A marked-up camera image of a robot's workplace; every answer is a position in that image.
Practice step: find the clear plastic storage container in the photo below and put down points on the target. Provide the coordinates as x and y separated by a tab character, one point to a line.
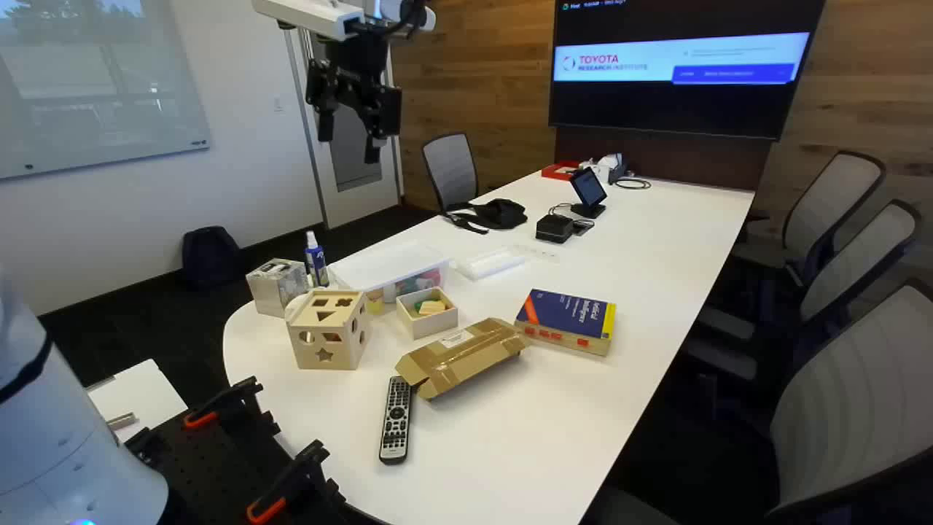
383	297

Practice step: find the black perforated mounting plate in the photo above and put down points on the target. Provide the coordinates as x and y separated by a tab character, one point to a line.
215	472

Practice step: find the black clamp orange tip left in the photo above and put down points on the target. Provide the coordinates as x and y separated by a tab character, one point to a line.
227	404

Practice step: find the small wooden tray with toys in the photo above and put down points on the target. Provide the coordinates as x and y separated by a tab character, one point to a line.
428	313

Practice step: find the black backpack on floor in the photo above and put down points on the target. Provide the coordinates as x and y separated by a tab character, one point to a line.
209	258

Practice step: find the black headset pile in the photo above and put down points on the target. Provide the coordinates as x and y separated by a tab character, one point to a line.
498	214

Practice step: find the red small box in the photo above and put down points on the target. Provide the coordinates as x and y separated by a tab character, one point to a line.
562	170

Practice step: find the grey office chair right middle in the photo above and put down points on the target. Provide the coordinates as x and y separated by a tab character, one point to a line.
759	350

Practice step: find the wall mounted tv screen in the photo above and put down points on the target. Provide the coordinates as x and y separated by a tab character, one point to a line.
722	68

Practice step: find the black clamp orange tip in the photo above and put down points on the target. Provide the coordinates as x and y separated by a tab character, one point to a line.
298	482
227	404

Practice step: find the blue and yellow book box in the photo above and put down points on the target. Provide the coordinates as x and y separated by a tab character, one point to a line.
571	322

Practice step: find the grey office chair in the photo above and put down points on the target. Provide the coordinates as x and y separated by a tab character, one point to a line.
759	350
819	214
846	422

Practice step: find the wooden shape sorter cube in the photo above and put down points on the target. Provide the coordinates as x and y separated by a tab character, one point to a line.
329	329

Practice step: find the flat brown cardboard box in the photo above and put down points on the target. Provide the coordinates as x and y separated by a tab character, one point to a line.
460	357

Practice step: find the white side table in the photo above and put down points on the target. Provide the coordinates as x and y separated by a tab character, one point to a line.
136	396

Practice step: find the white device with cable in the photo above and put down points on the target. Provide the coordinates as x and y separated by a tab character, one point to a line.
613	167

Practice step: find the blue spray bottle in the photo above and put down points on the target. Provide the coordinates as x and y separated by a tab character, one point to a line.
316	259

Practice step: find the black remote control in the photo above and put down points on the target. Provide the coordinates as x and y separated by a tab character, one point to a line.
397	421

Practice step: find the grey office chair right far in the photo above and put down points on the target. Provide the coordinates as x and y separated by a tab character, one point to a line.
819	214

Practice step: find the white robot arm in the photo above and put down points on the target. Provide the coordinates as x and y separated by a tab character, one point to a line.
60	462

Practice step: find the wall whiteboard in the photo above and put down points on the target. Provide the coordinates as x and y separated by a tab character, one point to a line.
95	83

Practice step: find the grey office chair right near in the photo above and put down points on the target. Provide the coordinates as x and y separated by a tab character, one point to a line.
846	422

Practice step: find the clear plastic container lid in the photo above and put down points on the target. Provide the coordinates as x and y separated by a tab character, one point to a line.
386	264

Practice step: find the white flat eraser block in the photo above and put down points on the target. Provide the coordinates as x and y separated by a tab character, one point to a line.
491	264

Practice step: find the grey office chair far end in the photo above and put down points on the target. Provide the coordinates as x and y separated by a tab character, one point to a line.
454	170

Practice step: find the black clamp orange tip right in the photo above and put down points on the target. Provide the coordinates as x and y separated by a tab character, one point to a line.
298	482

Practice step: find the small white wooden box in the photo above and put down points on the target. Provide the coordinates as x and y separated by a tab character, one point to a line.
275	282

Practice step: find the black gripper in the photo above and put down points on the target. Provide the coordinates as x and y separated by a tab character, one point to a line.
351	74

